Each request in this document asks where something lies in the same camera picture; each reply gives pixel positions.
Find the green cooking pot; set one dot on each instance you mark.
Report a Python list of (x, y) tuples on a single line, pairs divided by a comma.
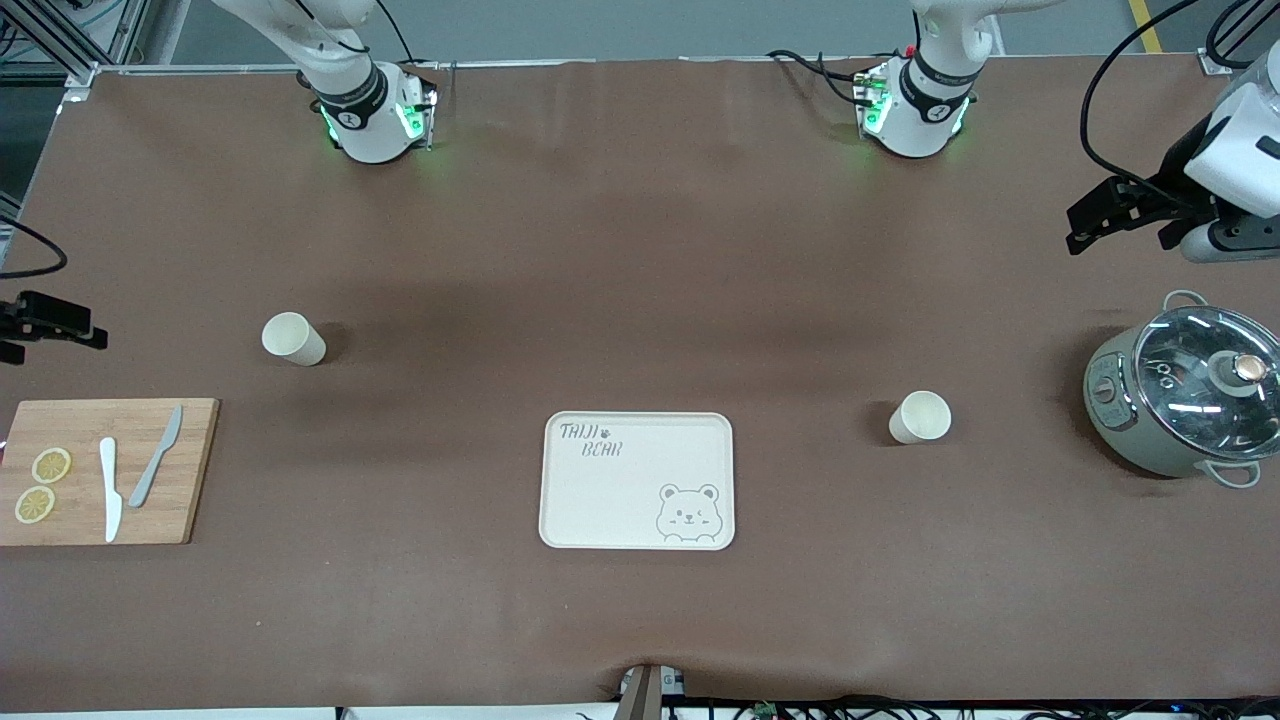
[(1110, 425)]

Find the aluminium frame profile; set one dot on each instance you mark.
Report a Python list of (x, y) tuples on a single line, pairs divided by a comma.
[(80, 72)]

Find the lemon slice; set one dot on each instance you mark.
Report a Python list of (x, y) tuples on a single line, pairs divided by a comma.
[(51, 465), (35, 505)]

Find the bamboo cutting board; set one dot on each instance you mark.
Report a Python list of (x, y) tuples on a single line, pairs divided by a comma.
[(190, 470)]

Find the table edge camera mount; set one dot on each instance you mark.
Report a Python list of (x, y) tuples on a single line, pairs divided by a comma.
[(645, 695)]

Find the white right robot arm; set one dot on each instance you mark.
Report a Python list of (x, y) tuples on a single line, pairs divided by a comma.
[(360, 110)]

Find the glass pot lid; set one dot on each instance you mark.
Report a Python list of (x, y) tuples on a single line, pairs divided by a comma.
[(1180, 380)]

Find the white plastic knife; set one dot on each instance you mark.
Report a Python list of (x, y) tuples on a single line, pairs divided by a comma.
[(110, 490)]

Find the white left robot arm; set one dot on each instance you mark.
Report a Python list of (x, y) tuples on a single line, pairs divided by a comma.
[(915, 110)]

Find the white IKEA cup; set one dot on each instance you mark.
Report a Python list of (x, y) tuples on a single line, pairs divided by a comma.
[(293, 338), (920, 416)]

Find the grey plastic knife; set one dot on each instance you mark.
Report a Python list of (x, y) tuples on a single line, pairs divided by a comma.
[(152, 465)]

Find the cream bear print tray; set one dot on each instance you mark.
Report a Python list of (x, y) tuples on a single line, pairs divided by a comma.
[(630, 500)]

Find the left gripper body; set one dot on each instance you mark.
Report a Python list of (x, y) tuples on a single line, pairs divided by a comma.
[(1184, 158)]

